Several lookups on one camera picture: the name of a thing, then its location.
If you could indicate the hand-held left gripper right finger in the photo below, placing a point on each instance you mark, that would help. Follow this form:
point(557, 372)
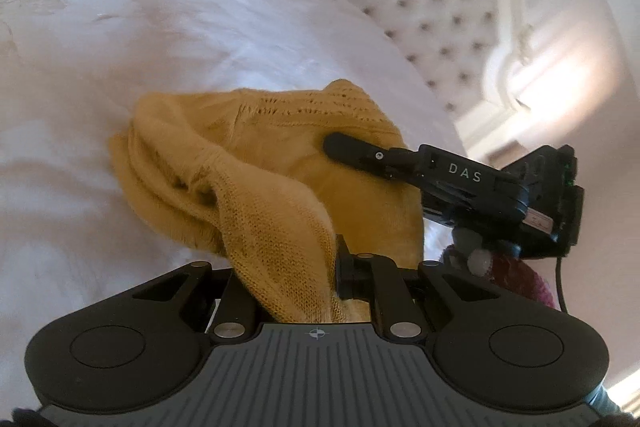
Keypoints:
point(347, 269)

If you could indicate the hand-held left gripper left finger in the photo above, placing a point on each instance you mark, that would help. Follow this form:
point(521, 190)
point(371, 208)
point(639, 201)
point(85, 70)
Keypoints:
point(235, 302)

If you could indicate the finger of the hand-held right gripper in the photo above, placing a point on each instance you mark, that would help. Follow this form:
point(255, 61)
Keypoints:
point(350, 149)

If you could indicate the yellow knitted sweater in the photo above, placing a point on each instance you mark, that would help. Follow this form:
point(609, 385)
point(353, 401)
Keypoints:
point(260, 177)

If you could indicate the white patterned bedspread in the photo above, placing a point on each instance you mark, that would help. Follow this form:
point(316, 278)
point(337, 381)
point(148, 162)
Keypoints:
point(150, 32)

